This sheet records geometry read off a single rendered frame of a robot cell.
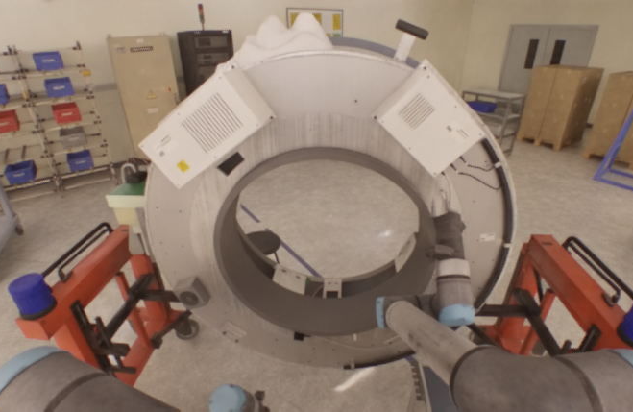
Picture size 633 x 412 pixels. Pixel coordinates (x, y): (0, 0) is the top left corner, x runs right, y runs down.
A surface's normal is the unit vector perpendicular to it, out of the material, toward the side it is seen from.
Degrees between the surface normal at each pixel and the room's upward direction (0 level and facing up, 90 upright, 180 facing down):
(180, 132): 90
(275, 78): 90
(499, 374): 36
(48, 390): 5
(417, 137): 90
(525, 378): 28
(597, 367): 8
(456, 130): 90
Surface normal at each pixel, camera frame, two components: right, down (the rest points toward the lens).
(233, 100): -0.07, 0.47
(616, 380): 0.00, -0.77
